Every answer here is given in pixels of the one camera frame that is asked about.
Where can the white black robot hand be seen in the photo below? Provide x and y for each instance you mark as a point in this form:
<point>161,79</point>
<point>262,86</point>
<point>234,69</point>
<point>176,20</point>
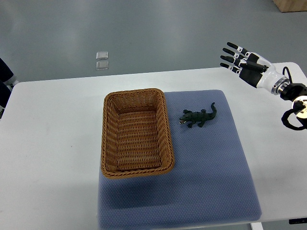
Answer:
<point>253,69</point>

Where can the dark green toy crocodile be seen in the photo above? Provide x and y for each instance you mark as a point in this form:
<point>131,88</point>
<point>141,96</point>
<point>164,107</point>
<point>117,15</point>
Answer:
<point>197,117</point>

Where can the dark blue chair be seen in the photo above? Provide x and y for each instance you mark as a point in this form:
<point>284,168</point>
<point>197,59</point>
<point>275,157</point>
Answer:
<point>7,78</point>

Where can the brown wicker basket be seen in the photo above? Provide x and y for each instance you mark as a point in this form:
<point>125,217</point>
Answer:
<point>136,137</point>

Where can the black table control panel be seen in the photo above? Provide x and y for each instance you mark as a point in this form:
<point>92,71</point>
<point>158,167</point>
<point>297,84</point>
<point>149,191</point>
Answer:
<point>298,221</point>

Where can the lower floor socket plate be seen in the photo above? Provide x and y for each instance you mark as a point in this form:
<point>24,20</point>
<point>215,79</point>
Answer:
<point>102,65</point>

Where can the white table leg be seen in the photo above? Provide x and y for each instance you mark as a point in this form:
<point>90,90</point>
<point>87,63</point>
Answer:
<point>256,226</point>

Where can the wooden cabinet corner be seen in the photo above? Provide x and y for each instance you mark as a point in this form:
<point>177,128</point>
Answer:
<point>291,5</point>

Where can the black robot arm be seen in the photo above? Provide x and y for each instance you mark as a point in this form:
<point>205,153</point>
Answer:
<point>290,91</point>

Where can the blue textured mat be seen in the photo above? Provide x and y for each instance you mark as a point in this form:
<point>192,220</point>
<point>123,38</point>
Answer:
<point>210,183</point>

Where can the upper floor socket plate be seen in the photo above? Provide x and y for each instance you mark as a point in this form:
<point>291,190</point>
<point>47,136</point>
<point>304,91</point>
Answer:
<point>102,55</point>

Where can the floor socket plate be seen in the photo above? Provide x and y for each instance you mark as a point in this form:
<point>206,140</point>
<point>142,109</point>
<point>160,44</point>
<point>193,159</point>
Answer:
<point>102,55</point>
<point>102,65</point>

